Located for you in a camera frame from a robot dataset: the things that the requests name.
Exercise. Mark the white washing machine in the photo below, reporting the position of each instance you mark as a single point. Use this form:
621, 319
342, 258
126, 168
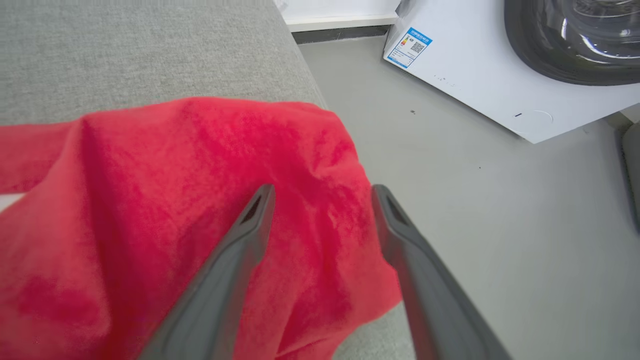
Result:
475, 75

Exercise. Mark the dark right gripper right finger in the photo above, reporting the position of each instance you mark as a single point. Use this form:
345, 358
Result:
440, 320

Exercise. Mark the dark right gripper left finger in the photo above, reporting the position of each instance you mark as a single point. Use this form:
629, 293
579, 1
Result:
210, 310

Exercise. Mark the white skirting board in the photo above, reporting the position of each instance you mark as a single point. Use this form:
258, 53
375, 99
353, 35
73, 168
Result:
340, 22

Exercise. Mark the dark glass washing machine door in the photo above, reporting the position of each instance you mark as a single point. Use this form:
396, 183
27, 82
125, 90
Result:
575, 50

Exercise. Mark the blue white energy label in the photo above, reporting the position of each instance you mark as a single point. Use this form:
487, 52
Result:
407, 47

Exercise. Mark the grey fabric sofa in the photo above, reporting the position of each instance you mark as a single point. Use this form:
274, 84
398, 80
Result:
150, 50

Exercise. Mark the red garment with white sleeves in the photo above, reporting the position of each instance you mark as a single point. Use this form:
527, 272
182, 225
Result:
150, 200

